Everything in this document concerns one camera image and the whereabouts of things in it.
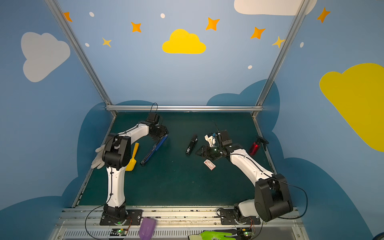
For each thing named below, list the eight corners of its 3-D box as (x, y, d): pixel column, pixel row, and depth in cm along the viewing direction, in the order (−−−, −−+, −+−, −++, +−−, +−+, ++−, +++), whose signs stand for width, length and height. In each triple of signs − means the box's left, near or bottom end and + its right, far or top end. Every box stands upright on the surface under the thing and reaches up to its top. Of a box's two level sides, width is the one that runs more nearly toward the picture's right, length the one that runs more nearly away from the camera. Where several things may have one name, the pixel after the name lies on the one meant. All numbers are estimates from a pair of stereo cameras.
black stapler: (185, 154, 101) (184, 150, 97) (194, 138, 110) (194, 134, 106) (189, 155, 100) (189, 152, 96) (198, 139, 109) (198, 136, 105)
